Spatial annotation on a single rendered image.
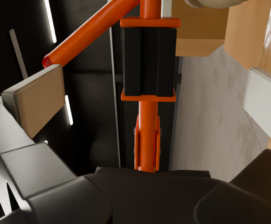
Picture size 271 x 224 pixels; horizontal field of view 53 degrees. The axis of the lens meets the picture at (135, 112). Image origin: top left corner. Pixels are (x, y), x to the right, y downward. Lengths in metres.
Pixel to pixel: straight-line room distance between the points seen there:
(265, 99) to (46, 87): 0.13
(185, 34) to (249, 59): 1.31
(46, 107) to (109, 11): 0.16
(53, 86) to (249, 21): 0.32
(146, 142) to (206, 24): 1.47
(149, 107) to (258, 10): 0.20
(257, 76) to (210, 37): 1.55
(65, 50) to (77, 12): 8.79
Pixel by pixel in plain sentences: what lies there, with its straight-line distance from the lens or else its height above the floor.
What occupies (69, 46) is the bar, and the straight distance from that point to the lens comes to 0.32.
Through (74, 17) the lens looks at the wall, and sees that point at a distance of 9.19.
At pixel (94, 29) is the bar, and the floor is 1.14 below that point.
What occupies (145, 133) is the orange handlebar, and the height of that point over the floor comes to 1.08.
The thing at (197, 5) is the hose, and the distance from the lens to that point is 0.35.
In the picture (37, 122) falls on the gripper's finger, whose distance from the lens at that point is 0.16.
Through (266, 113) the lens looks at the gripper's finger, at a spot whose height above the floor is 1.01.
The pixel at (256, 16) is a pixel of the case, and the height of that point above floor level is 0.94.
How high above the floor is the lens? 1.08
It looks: 3 degrees up
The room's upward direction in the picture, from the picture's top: 88 degrees counter-clockwise
